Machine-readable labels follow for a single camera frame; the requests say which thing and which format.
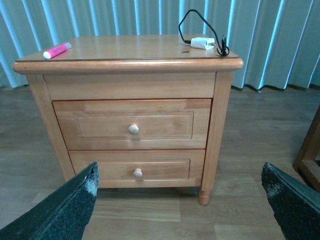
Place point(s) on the dark wooden furniture frame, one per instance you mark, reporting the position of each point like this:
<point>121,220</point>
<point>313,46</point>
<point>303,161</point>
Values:
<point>306,163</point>

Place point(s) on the wooden nightstand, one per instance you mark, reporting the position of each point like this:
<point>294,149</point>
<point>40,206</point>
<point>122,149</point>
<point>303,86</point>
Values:
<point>142,67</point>

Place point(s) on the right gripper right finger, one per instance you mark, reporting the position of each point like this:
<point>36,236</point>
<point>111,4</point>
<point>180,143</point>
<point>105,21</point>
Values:
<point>296,207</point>

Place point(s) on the white charger adapter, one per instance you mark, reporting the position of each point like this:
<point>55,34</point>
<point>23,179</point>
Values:
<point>203,43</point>

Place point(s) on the light grey curtain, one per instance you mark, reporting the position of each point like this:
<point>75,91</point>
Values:
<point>278,40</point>

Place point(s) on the pink marker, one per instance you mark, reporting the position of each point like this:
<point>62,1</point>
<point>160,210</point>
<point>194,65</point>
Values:
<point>53,52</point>

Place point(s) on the wooden drawer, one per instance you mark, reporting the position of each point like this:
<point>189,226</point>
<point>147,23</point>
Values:
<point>134,124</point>
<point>142,165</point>

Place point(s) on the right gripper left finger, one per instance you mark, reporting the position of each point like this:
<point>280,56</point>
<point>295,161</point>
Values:
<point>63,215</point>

